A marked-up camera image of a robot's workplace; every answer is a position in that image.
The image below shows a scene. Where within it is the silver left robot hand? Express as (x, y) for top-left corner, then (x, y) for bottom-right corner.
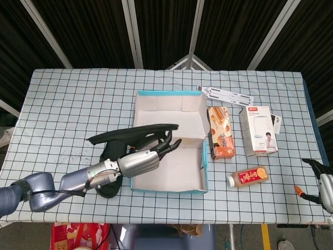
(117, 137), (182, 179)

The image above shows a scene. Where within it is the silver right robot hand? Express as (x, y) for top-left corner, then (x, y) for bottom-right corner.
(293, 158), (333, 213)

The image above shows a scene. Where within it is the black slipper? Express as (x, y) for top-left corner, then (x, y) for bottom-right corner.
(97, 139), (131, 199)
(85, 123), (180, 152)

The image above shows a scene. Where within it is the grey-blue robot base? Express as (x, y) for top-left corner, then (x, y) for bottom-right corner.
(111, 223), (216, 250)

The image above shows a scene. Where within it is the light blue shoebox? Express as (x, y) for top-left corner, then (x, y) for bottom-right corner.
(130, 90), (212, 195)

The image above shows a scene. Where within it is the orange snack box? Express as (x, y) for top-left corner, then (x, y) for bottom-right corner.
(207, 106), (236, 162)

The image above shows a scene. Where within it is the white desk lamp box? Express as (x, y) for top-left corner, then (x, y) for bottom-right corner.
(238, 105), (279, 157)

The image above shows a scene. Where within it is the white sneaker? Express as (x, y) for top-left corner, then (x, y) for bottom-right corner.
(277, 239), (294, 250)

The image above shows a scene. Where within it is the brown drink bottle red label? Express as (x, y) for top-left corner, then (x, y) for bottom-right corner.
(226, 166), (268, 188)

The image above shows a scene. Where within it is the small printed leaflet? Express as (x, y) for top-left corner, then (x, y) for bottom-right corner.
(270, 113), (283, 135)

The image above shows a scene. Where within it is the brown paper bag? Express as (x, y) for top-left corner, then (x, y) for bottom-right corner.
(173, 223), (203, 237)

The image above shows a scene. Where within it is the red printed bag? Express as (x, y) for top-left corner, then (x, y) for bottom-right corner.
(51, 222), (111, 250)

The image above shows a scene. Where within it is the blue checkered tablecloth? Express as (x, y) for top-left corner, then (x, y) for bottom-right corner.
(0, 68), (332, 229)

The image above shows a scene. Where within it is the white crumpled cloth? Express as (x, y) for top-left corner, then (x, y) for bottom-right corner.
(0, 127), (13, 148)

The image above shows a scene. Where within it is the white partition frame post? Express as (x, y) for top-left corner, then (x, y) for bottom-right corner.
(20, 0), (73, 69)
(316, 110), (333, 127)
(247, 0), (302, 70)
(187, 0), (206, 59)
(121, 0), (144, 69)
(0, 98), (21, 117)

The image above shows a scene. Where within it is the white triangular frame foot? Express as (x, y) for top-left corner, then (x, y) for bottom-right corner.
(166, 54), (213, 71)

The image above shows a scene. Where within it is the white perforated metal bracket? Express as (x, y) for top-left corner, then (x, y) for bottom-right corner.
(196, 84), (255, 106)

